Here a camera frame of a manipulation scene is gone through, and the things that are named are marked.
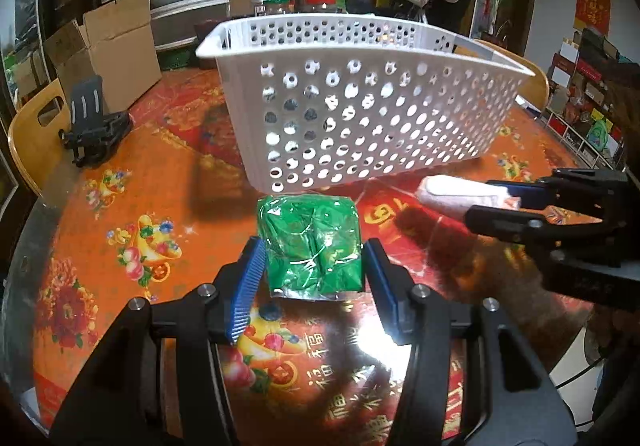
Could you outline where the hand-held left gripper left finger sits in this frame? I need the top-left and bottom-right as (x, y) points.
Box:
(47, 236), (268, 446)

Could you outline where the wooden chair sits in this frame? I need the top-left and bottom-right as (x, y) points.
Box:
(475, 38), (550, 107)
(7, 78), (71, 197)

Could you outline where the framed flower painting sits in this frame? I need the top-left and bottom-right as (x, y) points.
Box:
(492, 0), (538, 57)

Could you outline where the large glass jar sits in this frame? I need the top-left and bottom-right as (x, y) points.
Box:
(295, 0), (337, 14)

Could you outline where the shelf of small boxes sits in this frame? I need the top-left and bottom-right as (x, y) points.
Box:
(545, 26), (628, 172)

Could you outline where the green foil packet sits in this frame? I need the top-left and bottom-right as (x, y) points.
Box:
(256, 194), (363, 301)

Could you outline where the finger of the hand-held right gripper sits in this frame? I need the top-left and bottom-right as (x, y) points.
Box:
(465, 205), (616, 249)
(487, 168), (628, 217)

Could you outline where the white towel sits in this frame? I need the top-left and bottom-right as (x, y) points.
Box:
(417, 176), (523, 217)

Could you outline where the white perforated plastic basket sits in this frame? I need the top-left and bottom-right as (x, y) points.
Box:
(195, 13), (536, 192)

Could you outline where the red floral tablecloth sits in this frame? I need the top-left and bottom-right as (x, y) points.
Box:
(32, 68), (626, 442)

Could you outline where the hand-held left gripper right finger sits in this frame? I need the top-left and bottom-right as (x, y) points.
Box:
(364, 238), (578, 446)

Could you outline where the open cardboard box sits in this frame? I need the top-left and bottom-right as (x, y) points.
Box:
(44, 0), (163, 114)

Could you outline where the black phone stand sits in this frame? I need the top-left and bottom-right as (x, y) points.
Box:
(60, 75), (133, 167)

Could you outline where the dark glass-door cabinet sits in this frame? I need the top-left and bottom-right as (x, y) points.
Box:
(0, 0), (66, 112)

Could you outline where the small glass jar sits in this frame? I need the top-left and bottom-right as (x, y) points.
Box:
(255, 0), (296, 17)

